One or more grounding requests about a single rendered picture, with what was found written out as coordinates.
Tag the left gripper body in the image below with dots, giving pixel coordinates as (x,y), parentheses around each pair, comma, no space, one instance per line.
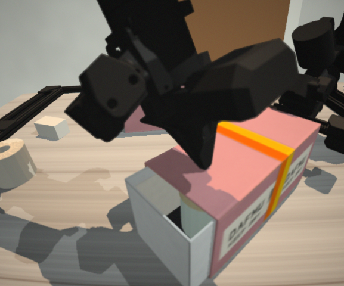
(236,87)

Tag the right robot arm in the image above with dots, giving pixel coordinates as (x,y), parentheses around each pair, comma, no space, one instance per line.
(320,48)

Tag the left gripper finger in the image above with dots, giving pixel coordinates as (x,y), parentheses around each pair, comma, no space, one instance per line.
(199,134)
(174,133)

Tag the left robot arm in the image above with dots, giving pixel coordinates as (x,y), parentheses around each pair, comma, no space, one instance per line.
(115,88)

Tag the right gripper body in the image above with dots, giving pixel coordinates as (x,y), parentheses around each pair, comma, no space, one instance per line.
(333,128)

